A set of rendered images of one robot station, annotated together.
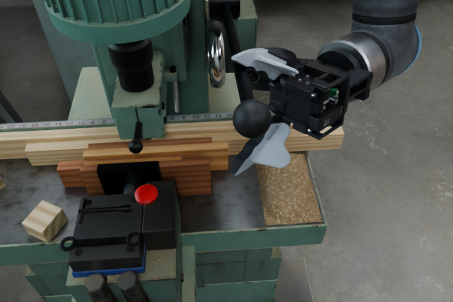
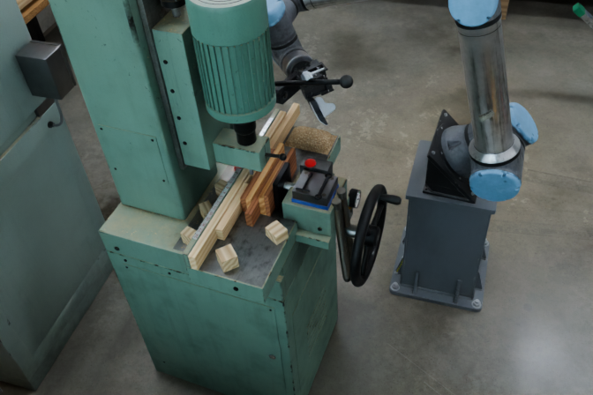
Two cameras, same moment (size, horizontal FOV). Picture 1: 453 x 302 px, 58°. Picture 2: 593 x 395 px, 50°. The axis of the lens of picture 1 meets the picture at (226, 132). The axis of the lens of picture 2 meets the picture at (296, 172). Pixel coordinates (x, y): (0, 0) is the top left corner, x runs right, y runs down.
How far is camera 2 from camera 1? 139 cm
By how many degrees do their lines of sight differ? 42
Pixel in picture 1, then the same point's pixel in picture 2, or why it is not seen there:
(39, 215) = (274, 229)
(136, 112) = (265, 148)
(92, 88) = (131, 227)
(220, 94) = not seen: hidden behind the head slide
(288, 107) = (314, 90)
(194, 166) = (292, 154)
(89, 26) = (268, 105)
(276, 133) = (319, 102)
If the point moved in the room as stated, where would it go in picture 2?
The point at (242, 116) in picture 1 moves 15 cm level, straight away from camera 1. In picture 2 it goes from (348, 80) to (296, 66)
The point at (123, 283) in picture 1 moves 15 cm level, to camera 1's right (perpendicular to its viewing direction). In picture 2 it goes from (341, 191) to (363, 155)
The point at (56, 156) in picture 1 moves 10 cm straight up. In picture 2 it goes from (231, 220) to (226, 194)
